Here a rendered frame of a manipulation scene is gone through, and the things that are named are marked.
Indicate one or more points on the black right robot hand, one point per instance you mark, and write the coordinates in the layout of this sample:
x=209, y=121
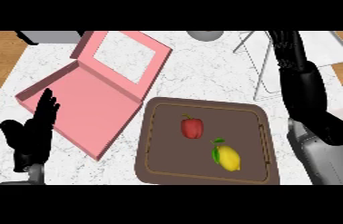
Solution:
x=300, y=82

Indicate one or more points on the yellow lemon with leaf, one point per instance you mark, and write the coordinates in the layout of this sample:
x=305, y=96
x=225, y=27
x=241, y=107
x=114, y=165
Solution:
x=228, y=158

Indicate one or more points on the grey round object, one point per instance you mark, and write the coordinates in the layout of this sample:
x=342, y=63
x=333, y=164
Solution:
x=206, y=34

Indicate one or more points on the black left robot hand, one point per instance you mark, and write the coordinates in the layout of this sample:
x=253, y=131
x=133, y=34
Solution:
x=33, y=131

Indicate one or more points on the brown tray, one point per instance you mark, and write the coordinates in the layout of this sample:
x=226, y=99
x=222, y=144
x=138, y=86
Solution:
x=201, y=143

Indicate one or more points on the red bell pepper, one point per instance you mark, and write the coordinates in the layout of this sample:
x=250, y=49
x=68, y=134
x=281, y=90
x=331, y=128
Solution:
x=192, y=128

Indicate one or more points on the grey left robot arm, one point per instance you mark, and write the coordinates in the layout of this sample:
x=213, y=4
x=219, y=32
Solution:
x=31, y=174

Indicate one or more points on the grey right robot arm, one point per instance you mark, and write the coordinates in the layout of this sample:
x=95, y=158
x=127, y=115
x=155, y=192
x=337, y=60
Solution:
x=318, y=156

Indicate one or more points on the grey appliance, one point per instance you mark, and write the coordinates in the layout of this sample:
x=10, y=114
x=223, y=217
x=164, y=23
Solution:
x=49, y=36

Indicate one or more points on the pink open box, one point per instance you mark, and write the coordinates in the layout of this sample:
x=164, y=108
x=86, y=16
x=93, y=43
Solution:
x=93, y=91

